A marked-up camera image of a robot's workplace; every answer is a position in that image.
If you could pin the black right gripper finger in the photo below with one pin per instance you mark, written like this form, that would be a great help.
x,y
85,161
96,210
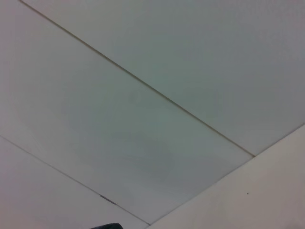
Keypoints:
x,y
107,226

